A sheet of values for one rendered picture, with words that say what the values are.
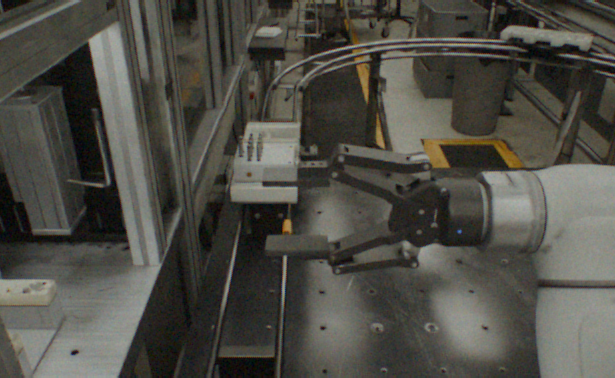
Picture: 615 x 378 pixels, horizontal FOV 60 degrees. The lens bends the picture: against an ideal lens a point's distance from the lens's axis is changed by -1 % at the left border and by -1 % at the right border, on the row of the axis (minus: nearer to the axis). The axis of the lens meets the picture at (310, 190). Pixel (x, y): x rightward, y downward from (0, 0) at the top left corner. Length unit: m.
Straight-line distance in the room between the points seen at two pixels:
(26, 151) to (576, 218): 0.77
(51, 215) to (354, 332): 0.59
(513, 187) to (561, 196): 0.05
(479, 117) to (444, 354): 2.74
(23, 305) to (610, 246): 0.70
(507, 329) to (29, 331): 0.84
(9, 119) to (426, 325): 0.82
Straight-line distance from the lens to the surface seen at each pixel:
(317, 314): 1.11
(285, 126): 1.43
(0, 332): 0.48
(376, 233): 0.59
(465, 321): 1.14
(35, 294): 0.78
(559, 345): 0.61
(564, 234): 0.59
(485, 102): 3.63
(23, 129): 0.91
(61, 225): 0.98
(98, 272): 0.90
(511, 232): 0.58
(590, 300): 0.60
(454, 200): 0.56
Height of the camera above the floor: 1.43
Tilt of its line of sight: 29 degrees down
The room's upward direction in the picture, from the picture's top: straight up
